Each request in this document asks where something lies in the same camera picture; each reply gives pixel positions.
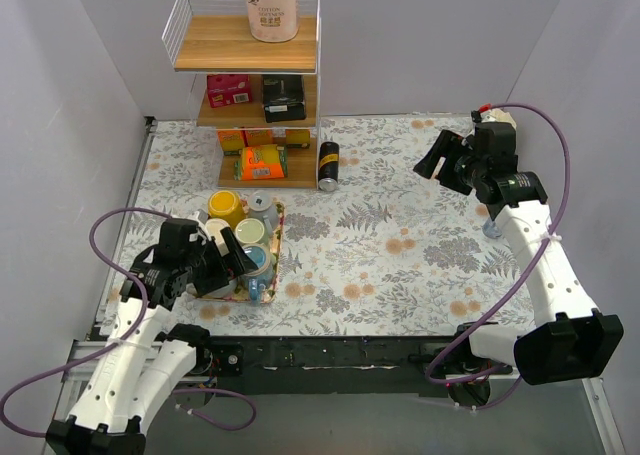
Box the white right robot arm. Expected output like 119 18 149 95
414 122 624 385

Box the yellow box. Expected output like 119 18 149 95
244 129 274 147
216 129 246 156
285 128 311 149

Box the floral tablecloth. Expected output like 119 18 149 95
102 114 551 339

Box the floral serving tray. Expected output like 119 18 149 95
205 194 285 304

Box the red tissue box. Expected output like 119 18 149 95
206 74 252 109

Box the blue butterfly ceramic mug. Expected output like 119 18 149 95
240 243 275 304

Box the yellow box left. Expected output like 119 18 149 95
216 129 246 156

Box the grey-blue mug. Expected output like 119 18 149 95
247 190 280 230

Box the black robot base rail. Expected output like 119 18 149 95
154 332 516 406

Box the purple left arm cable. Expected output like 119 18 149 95
0 207 259 439

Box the wrapped toilet paper roll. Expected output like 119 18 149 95
246 0 299 43

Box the black coffee bag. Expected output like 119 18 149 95
261 74 307 123

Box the light green mug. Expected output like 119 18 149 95
235 218 274 248

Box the white ceramic mug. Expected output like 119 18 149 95
206 218 230 251

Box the cartoon jar with cloth lid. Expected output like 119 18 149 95
481 108 517 129

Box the orange yellow sponge pack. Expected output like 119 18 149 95
234 144 288 181

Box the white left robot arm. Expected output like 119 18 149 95
46 218 257 454

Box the yellow box right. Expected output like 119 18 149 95
285 128 311 149

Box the black beverage can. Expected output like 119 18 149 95
317 141 340 192

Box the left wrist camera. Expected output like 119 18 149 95
190 209 212 239

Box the wooden wire shelf rack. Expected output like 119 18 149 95
162 0 321 189

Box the yellow mug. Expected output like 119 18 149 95
208 190 246 229

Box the yellow box middle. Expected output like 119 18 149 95
244 129 274 147

